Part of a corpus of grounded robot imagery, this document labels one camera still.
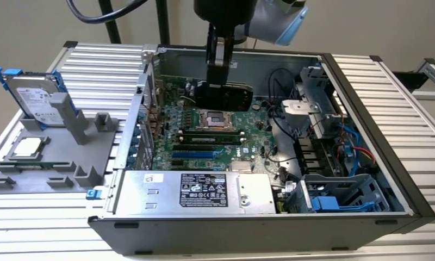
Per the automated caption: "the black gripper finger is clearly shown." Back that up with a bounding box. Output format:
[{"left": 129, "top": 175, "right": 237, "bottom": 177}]
[{"left": 206, "top": 23, "right": 237, "bottom": 88}]

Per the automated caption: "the metal CPU socket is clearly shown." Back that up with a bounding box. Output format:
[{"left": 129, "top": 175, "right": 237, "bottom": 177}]
[{"left": 195, "top": 109, "right": 233, "bottom": 128}]

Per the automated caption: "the black stand pole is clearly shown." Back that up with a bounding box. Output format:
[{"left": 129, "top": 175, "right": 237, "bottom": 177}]
[
  {"left": 155, "top": 0, "right": 173, "bottom": 46},
  {"left": 98, "top": 0, "right": 123, "bottom": 44}
]

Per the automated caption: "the green motherboard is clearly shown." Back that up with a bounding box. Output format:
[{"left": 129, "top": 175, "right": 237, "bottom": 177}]
[{"left": 150, "top": 103, "right": 277, "bottom": 175}]

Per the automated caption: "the green installed RAM stick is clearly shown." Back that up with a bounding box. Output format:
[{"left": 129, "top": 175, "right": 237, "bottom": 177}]
[{"left": 183, "top": 135, "right": 242, "bottom": 144}]

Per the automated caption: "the black expansion slot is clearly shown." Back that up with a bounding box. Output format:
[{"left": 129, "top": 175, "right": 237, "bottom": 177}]
[{"left": 173, "top": 144, "right": 219, "bottom": 152}]

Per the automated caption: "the small silver heatsink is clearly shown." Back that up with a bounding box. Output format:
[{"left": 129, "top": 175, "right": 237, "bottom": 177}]
[{"left": 231, "top": 160, "right": 256, "bottom": 172}]

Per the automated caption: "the silver power supply unit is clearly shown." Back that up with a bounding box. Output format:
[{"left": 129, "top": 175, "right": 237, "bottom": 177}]
[{"left": 113, "top": 170, "right": 280, "bottom": 215}]

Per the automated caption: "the grey disk bay cage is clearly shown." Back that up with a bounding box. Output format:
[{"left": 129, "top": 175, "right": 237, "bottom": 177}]
[{"left": 286, "top": 173, "right": 392, "bottom": 214}]

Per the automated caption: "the hard disk in blue carrier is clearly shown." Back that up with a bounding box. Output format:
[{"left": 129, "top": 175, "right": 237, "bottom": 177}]
[{"left": 0, "top": 66, "right": 73, "bottom": 131}]

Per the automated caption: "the grey parts rack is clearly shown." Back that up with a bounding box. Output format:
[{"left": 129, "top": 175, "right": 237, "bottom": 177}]
[{"left": 0, "top": 92, "right": 125, "bottom": 195}]

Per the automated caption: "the blue disk connector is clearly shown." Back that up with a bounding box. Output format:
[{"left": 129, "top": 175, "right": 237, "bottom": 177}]
[{"left": 312, "top": 197, "right": 341, "bottom": 212}]

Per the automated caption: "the open grey PC case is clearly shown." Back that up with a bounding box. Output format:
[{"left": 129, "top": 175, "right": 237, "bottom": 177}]
[{"left": 89, "top": 45, "right": 435, "bottom": 256}]

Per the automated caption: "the silver CPU chip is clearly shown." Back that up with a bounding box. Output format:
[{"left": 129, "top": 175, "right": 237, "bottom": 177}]
[{"left": 14, "top": 137, "right": 45, "bottom": 158}]

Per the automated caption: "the metal slat side table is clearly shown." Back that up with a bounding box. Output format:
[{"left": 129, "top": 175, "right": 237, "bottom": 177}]
[{"left": 412, "top": 58, "right": 435, "bottom": 101}]

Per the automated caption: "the black looped wire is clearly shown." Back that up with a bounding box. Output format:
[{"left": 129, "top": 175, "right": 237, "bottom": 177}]
[{"left": 268, "top": 69, "right": 296, "bottom": 109}]

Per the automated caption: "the metal drive bracket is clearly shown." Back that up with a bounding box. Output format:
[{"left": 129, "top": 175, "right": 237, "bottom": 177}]
[{"left": 281, "top": 66, "right": 349, "bottom": 139}]

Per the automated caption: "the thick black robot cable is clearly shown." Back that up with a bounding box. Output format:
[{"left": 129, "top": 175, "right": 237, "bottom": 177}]
[{"left": 65, "top": 0, "right": 149, "bottom": 24}]

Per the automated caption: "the blue wire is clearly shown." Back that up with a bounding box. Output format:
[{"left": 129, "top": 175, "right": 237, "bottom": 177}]
[{"left": 336, "top": 122, "right": 364, "bottom": 177}]

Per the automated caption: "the red wire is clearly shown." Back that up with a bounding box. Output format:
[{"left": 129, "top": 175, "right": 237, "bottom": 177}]
[{"left": 356, "top": 146, "right": 377, "bottom": 164}]

